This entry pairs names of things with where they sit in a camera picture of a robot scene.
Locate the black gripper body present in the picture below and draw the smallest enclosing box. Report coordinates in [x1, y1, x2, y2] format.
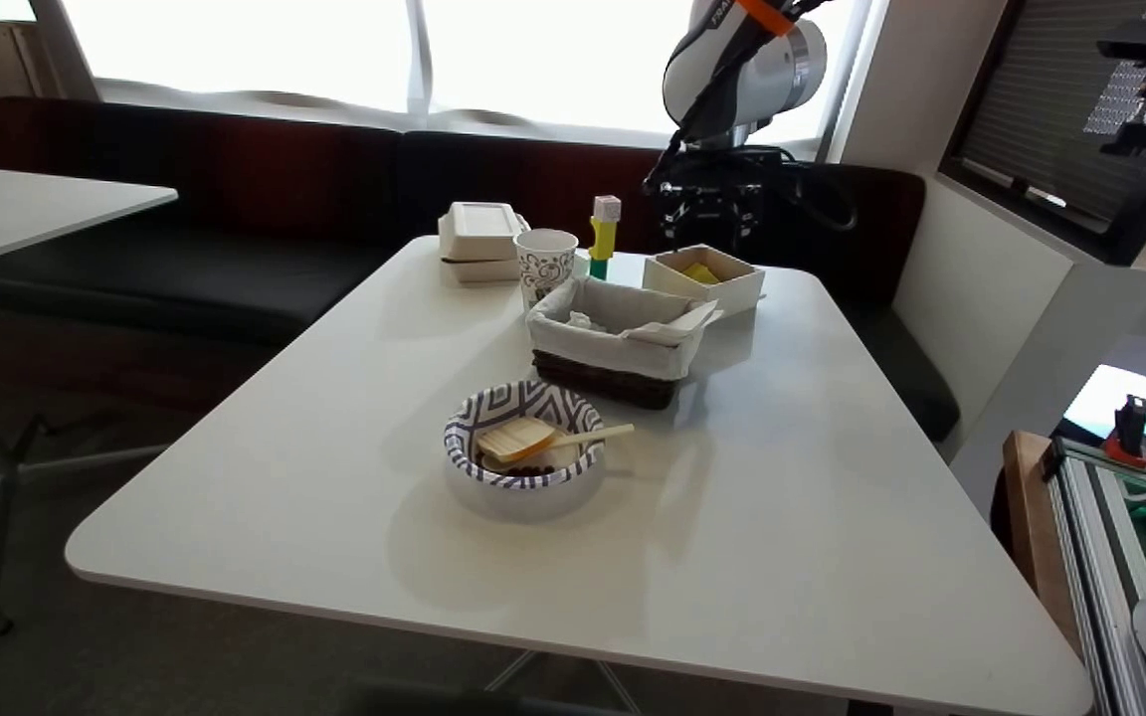
[644, 146, 794, 250]

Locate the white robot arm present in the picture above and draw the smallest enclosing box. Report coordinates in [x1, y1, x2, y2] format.
[644, 0, 826, 246]

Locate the small white open box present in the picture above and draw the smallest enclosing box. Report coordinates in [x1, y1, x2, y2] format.
[644, 242, 765, 315]

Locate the white top tower block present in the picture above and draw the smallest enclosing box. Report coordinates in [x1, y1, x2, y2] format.
[593, 195, 619, 224]

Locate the yellow tower block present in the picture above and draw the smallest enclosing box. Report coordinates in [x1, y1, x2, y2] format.
[589, 219, 616, 262]

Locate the green tower block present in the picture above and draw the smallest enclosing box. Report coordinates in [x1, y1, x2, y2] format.
[583, 258, 608, 280]

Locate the white clamshell takeout box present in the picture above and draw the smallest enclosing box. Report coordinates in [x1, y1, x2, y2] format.
[439, 202, 526, 283]

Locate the wooden block in bowl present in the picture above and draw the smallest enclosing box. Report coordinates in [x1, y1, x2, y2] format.
[472, 417, 558, 464]

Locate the dark basket with white liner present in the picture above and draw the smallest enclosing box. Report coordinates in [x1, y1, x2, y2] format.
[526, 280, 719, 410]

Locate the white patterned paper cup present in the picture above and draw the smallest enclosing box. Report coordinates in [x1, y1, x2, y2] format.
[518, 228, 577, 303]

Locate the wooden stick in bowl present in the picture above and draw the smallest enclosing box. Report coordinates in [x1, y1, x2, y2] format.
[550, 422, 636, 446]

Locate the blue patterned paper bowl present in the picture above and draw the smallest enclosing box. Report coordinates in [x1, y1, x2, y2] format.
[441, 377, 604, 520]

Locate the dark bench sofa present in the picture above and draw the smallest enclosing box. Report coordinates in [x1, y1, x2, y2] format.
[0, 101, 959, 442]

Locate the metal table leg base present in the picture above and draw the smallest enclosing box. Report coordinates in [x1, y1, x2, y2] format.
[480, 653, 640, 716]

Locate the white side table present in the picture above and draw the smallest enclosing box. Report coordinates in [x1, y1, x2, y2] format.
[0, 171, 179, 254]

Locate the black framed wall monitor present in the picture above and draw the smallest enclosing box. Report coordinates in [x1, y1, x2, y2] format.
[944, 0, 1146, 266]

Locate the aluminium frame equipment cart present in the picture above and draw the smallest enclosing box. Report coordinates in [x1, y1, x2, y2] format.
[996, 395, 1146, 716]

